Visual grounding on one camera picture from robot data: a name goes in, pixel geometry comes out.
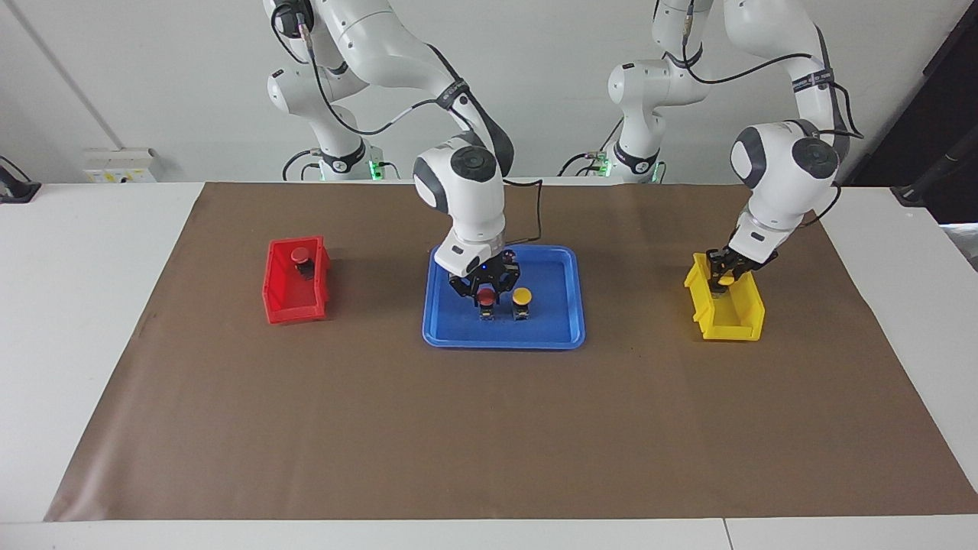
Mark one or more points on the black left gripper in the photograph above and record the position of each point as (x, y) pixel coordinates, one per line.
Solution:
(749, 261)

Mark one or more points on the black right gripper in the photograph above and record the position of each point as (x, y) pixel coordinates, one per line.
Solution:
(483, 275)

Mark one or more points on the yellow push button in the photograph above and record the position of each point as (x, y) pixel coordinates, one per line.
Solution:
(726, 280)
(522, 295)

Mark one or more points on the red push button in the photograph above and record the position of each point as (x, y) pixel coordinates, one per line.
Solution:
(487, 296)
(301, 253)

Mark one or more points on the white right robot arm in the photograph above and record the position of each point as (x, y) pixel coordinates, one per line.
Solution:
(466, 198)

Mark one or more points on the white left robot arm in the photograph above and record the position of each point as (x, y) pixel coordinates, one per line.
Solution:
(779, 176)

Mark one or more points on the yellow plastic bin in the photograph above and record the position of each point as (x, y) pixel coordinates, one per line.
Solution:
(745, 325)

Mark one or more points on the blue plastic tray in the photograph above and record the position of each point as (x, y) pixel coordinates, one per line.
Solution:
(550, 321)

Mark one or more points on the brown table mat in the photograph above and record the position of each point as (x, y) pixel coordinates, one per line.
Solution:
(489, 428)

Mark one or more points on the red plastic bin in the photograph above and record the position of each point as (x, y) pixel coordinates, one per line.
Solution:
(283, 294)

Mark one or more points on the black tripod stand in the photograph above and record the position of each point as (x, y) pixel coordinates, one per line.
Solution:
(921, 187)

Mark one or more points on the black board panel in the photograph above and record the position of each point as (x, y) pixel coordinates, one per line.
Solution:
(901, 114)

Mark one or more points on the black stand foot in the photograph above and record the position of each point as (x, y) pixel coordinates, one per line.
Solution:
(15, 191)

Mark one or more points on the white wall socket box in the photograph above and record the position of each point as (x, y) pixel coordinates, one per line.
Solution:
(122, 166)

